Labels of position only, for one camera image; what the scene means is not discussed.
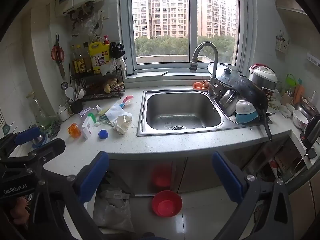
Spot stainless steel sink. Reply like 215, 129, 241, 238
136, 89, 273, 137

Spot red handled scissors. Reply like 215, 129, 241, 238
51, 32, 65, 62

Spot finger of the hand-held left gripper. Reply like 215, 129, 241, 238
0, 127, 42, 155
27, 138, 66, 173

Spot small white box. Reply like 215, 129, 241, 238
81, 116, 97, 139

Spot metal utensils bundle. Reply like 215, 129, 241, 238
74, 80, 87, 101

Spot ginger root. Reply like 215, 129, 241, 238
104, 78, 119, 93

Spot black plastic bag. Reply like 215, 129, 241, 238
109, 42, 125, 58

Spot steel rice cooker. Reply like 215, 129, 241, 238
248, 64, 278, 100

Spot small metal cup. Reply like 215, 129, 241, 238
31, 133, 48, 145

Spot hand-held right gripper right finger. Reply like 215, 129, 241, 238
211, 151, 295, 240

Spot white teapot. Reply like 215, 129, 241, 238
56, 104, 70, 122

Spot wall chopstick holder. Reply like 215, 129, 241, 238
276, 31, 290, 53

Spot white ceramic bowl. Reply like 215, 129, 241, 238
292, 110, 308, 128

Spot blue white bowl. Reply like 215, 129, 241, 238
235, 97, 258, 125

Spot black electric kettle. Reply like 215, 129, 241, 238
300, 114, 320, 150

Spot hanging clear plastic bag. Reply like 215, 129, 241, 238
72, 12, 104, 39

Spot glass pot lid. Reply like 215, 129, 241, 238
207, 63, 242, 83

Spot white cloth gloves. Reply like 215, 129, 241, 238
269, 97, 292, 118

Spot white paper towel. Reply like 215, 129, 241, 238
105, 102, 129, 123

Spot pink blue scrub brush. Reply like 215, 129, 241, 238
96, 95, 134, 117

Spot curved steel faucet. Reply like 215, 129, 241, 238
189, 42, 219, 97

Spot steel wool scrubber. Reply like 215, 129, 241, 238
47, 120, 62, 138

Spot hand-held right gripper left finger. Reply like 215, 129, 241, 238
32, 151, 110, 240

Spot black wire rack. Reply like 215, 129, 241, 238
69, 60, 127, 102

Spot crumpled beige cloth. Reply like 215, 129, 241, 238
110, 112, 133, 135

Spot clear plastic bottle purple label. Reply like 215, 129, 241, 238
79, 105, 102, 118

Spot steel bowl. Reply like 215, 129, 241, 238
219, 89, 239, 115

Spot white wall hook strip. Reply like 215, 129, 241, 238
307, 52, 320, 67

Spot clear glass bottle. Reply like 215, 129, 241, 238
27, 91, 52, 128

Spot person's left hand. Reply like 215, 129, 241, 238
14, 196, 32, 227

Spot orange cloth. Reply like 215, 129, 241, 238
192, 80, 209, 90

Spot red plastic basin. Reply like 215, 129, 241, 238
152, 190, 183, 217

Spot hanging white plastic bag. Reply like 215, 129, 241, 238
100, 56, 128, 77

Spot sliding glass window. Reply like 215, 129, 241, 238
120, 0, 250, 77

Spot white plastic trash bag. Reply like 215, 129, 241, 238
94, 197, 135, 233

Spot yellow detergent jug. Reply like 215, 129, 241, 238
89, 41, 112, 74

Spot orange plastic wrapper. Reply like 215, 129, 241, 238
67, 122, 82, 138

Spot black wok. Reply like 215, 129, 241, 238
229, 77, 273, 142

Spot metal cabinet door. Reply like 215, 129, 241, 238
107, 154, 188, 197

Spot dark sauce bottle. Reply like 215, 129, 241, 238
77, 44, 87, 73
71, 45, 80, 74

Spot white plastic spoon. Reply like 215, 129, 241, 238
65, 87, 75, 103

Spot steel pot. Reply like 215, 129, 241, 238
295, 97, 318, 115

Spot black utensil cup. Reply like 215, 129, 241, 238
69, 100, 83, 114

